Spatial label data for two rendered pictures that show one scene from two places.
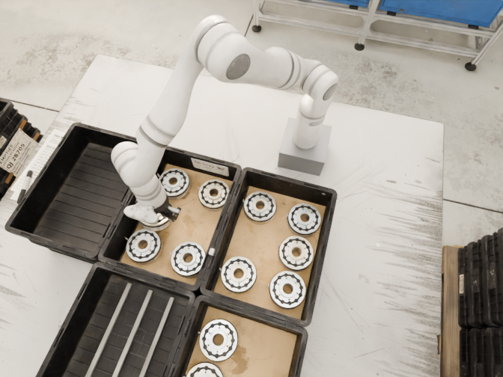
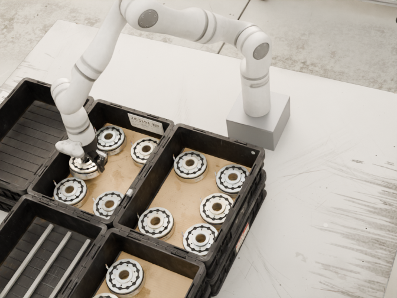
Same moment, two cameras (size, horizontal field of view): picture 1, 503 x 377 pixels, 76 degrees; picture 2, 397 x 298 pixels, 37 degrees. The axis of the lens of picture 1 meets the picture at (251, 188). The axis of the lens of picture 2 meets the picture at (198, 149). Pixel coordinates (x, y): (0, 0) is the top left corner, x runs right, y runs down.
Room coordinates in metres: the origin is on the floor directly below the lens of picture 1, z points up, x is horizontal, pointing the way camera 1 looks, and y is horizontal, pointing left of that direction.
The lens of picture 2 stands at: (-0.65, -0.39, 2.30)
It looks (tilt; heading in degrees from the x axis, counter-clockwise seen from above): 51 degrees down; 17
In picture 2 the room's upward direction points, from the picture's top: 11 degrees counter-clockwise
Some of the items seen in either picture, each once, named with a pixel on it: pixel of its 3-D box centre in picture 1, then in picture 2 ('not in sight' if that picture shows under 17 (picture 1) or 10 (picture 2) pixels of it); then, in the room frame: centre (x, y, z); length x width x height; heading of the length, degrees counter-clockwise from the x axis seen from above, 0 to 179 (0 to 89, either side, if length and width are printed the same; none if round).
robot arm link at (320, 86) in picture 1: (316, 92); (253, 52); (0.68, -0.20, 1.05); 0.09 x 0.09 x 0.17; 39
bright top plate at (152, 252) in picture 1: (143, 244); (70, 190); (0.27, 0.33, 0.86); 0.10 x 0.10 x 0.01
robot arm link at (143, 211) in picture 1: (146, 197); (75, 134); (0.34, 0.27, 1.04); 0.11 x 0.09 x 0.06; 162
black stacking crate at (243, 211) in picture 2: (272, 244); (193, 198); (0.27, -0.06, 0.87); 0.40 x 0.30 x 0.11; 162
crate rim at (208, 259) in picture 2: (272, 238); (191, 188); (0.27, -0.06, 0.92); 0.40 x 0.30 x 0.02; 162
